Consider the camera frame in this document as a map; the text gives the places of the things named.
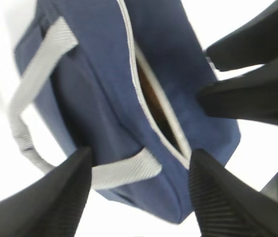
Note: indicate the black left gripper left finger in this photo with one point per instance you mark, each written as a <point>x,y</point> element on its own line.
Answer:
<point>53,205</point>

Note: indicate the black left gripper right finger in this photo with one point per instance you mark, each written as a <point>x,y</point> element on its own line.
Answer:
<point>224,205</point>

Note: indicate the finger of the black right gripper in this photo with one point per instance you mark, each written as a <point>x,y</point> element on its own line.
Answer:
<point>254,43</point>
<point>252,96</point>

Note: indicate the brown bread roll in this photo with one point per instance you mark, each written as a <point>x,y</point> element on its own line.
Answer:
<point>155,108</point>

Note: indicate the navy blue lunch bag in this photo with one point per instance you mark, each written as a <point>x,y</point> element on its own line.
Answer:
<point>78,62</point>

